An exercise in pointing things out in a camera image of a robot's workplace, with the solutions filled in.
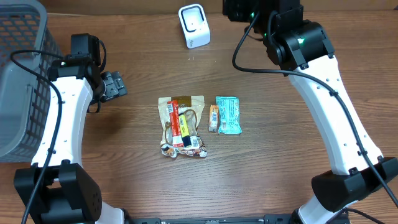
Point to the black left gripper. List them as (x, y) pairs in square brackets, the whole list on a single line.
[(114, 86)]

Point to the yellow black marker pen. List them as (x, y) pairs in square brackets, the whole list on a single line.
[(184, 130)]

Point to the beige snack pouch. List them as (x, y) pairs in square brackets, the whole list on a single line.
[(192, 107)]

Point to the red snack bar packet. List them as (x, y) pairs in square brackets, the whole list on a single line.
[(175, 126)]

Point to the orange tissue packet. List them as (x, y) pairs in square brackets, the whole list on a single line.
[(213, 118)]

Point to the white barcode scanner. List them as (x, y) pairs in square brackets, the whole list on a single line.
[(194, 25)]

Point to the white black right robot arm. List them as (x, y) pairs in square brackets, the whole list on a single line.
[(302, 51)]

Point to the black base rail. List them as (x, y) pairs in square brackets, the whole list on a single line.
[(217, 221)]

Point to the teal tissue packet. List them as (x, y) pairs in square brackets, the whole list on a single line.
[(229, 115)]

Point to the grey plastic basket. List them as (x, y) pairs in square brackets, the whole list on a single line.
[(25, 100)]

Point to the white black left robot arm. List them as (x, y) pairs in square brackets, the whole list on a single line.
[(56, 188)]

